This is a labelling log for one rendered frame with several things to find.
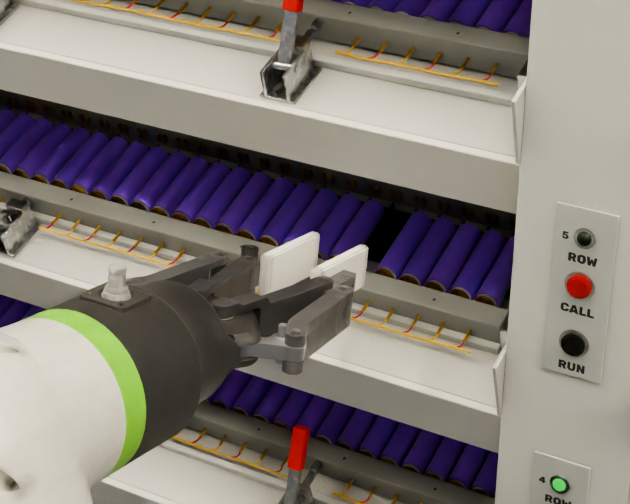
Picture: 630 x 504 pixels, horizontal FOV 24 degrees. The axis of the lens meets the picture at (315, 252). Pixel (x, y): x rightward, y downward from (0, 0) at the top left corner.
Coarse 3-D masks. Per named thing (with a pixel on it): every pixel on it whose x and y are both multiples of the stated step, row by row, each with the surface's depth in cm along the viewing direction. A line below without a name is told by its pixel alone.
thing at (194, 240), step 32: (0, 192) 122; (32, 192) 121; (64, 192) 120; (96, 224) 119; (128, 224) 116; (160, 224) 116; (192, 224) 115; (384, 288) 107; (416, 288) 106; (416, 320) 106; (448, 320) 105; (480, 320) 103
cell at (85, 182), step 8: (112, 144) 124; (120, 144) 124; (128, 144) 125; (104, 152) 124; (112, 152) 124; (120, 152) 124; (96, 160) 123; (104, 160) 123; (112, 160) 124; (88, 168) 122; (96, 168) 122; (104, 168) 123; (80, 176) 122; (88, 176) 122; (96, 176) 122; (72, 184) 122; (80, 184) 121; (88, 184) 121; (88, 192) 122
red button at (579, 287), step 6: (576, 276) 92; (582, 276) 91; (570, 282) 92; (576, 282) 92; (582, 282) 91; (588, 282) 91; (570, 288) 92; (576, 288) 92; (582, 288) 92; (588, 288) 91; (570, 294) 92; (576, 294) 92; (582, 294) 92; (588, 294) 92
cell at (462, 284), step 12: (480, 240) 110; (492, 240) 109; (504, 240) 110; (480, 252) 108; (492, 252) 109; (468, 264) 108; (480, 264) 108; (492, 264) 109; (468, 276) 107; (480, 276) 107; (456, 288) 107; (468, 288) 106
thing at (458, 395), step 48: (144, 144) 127; (336, 192) 119; (48, 240) 120; (96, 240) 119; (0, 288) 122; (48, 288) 118; (336, 336) 107; (384, 336) 107; (432, 336) 106; (288, 384) 110; (336, 384) 107; (384, 384) 104; (432, 384) 103; (480, 384) 102; (480, 432) 102
